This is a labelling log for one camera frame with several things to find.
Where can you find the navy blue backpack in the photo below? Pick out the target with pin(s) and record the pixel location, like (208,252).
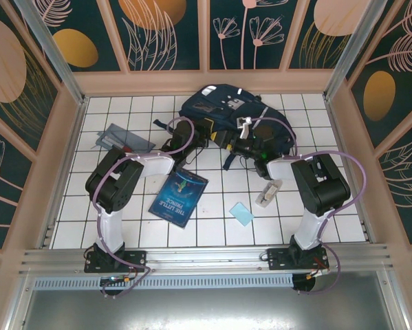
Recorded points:
(219,103)

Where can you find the small clear plastic case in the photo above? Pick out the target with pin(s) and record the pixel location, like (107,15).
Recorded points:
(267,194)

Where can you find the clear pencil case with markers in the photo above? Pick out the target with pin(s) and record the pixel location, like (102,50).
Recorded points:
(130,137)

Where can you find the blue Little Prince book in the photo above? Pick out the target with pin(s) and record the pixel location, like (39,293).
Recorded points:
(178,196)

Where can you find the light blue card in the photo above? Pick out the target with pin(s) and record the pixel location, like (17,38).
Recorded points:
(241,214)

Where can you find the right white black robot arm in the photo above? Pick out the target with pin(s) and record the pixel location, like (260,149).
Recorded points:
(324,185)

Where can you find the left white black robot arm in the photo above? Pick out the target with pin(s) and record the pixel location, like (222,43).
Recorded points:
(104,192)

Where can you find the metal side slide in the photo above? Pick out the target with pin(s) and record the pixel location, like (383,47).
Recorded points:
(48,235)
(367,231)

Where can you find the grey sheet metal panel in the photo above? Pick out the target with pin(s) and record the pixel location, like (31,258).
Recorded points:
(205,309)

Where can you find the aluminium mounting rail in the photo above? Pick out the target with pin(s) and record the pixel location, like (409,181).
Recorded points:
(205,256)

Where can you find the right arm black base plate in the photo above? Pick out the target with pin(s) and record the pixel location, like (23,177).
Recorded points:
(278,258)

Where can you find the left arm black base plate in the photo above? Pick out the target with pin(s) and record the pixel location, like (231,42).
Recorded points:
(137,259)

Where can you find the aluminium corner post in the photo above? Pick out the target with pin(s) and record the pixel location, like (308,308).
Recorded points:
(350,51)
(51,51)

